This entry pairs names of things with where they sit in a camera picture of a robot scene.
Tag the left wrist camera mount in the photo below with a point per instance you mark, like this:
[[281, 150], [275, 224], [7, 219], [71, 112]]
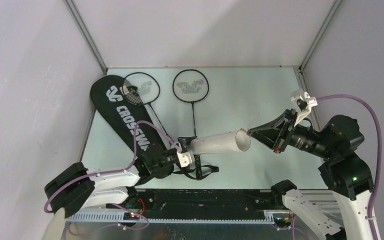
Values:
[[185, 158]]

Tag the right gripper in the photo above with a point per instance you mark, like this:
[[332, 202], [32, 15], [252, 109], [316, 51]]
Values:
[[271, 132]]

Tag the badminton racket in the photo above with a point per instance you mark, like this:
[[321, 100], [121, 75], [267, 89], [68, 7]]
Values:
[[190, 86], [141, 89]]

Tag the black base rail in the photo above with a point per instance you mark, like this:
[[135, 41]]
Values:
[[203, 204]]

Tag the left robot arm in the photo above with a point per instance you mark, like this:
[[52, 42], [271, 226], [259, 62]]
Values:
[[78, 187]]

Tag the white shuttlecock tube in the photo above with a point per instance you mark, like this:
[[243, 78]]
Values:
[[233, 141]]

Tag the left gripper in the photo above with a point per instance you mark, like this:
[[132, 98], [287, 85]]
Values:
[[184, 140]]

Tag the black racket bag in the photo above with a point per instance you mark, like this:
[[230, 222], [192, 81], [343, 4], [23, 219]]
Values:
[[133, 125]]

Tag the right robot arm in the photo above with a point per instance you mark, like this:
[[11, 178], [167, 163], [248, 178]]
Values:
[[344, 173]]

